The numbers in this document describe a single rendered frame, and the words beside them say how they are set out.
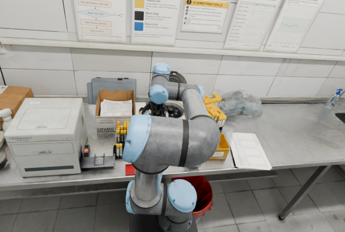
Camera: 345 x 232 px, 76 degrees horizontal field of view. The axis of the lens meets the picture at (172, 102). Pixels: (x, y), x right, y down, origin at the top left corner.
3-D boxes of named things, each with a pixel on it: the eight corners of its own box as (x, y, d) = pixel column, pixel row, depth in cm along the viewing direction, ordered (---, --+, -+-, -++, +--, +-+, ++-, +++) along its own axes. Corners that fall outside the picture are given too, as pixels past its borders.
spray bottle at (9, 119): (3, 150, 120) (-13, 116, 106) (10, 138, 127) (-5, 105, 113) (20, 149, 122) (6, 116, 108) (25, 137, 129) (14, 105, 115)
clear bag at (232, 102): (222, 118, 169) (229, 99, 158) (209, 105, 180) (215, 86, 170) (247, 112, 180) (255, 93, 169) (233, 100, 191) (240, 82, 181)
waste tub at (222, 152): (205, 160, 133) (209, 149, 127) (200, 143, 144) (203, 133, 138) (226, 159, 136) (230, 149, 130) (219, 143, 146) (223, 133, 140)
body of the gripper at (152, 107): (151, 119, 107) (153, 100, 99) (147, 108, 113) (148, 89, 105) (166, 118, 109) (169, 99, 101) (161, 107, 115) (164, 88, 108)
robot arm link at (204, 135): (240, 139, 47) (203, 79, 93) (190, 134, 47) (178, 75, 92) (228, 181, 52) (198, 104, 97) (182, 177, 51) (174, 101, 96)
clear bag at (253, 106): (238, 113, 177) (244, 99, 168) (236, 101, 190) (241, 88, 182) (263, 118, 176) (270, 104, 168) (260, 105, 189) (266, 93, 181)
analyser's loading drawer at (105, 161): (74, 170, 114) (72, 163, 111) (76, 159, 119) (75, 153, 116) (114, 167, 119) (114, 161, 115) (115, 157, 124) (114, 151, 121)
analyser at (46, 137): (21, 178, 109) (1, 135, 91) (38, 138, 130) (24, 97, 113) (87, 173, 116) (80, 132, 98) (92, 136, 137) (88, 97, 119)
